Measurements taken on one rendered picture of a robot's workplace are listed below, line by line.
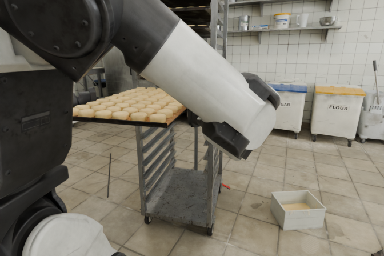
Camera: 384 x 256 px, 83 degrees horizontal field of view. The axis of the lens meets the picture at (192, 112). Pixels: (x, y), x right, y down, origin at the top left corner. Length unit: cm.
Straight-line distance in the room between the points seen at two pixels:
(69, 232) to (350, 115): 328
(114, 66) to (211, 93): 396
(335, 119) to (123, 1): 329
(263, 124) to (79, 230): 42
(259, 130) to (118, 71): 388
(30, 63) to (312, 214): 177
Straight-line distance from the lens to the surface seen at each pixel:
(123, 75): 409
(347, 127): 349
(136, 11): 26
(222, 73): 28
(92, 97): 102
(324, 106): 338
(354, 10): 405
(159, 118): 64
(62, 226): 51
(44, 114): 39
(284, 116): 340
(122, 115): 70
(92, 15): 22
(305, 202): 206
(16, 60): 33
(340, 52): 398
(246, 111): 30
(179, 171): 208
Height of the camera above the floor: 118
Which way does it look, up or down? 15 degrees down
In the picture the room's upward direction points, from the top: straight up
